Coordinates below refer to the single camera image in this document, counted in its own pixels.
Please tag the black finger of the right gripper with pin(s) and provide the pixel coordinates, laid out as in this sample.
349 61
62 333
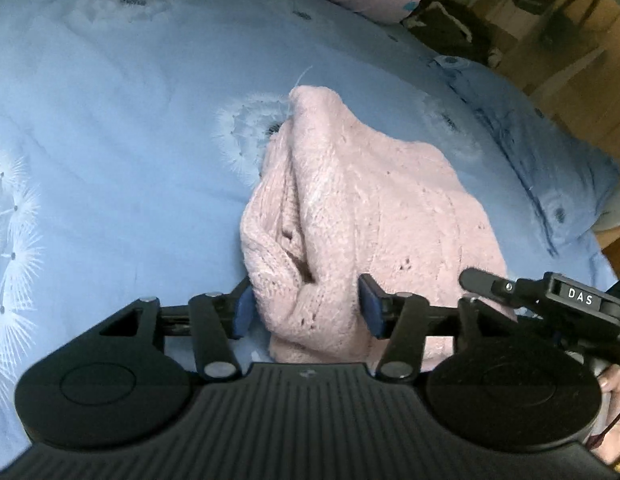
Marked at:
495 287

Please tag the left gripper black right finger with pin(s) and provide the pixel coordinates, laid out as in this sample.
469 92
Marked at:
501 384

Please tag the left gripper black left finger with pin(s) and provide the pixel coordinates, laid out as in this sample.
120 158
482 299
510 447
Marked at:
135 374

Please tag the pink knit sweater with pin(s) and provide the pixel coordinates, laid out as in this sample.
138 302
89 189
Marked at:
338 199

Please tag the person's right hand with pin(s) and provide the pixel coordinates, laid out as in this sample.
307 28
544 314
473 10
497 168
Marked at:
609 450

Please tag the blue dandelion pillow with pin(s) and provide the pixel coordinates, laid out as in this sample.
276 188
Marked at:
567 179

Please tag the black and white garment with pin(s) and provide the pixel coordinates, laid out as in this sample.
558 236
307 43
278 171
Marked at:
449 28

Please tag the blue dandelion bed sheet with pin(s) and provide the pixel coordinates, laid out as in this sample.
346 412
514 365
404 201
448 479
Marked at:
132 133

